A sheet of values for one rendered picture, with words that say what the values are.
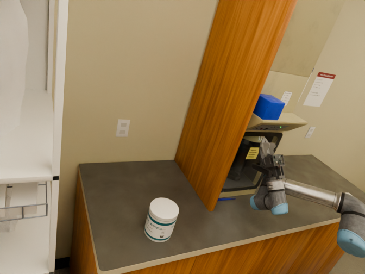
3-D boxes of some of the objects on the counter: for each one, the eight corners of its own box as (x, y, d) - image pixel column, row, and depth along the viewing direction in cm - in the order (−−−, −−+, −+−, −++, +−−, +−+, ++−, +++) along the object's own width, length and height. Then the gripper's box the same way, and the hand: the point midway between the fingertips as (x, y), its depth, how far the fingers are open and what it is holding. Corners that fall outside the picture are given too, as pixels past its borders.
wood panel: (174, 159, 182) (246, -98, 120) (177, 159, 184) (251, -95, 122) (208, 211, 145) (339, -123, 83) (213, 211, 146) (345, -119, 84)
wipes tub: (140, 223, 126) (146, 198, 119) (165, 218, 132) (172, 195, 126) (149, 245, 116) (156, 220, 110) (175, 240, 122) (183, 216, 116)
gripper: (289, 178, 124) (280, 134, 129) (275, 179, 120) (266, 134, 125) (275, 180, 131) (267, 138, 136) (261, 181, 127) (253, 138, 132)
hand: (263, 139), depth 133 cm, fingers closed
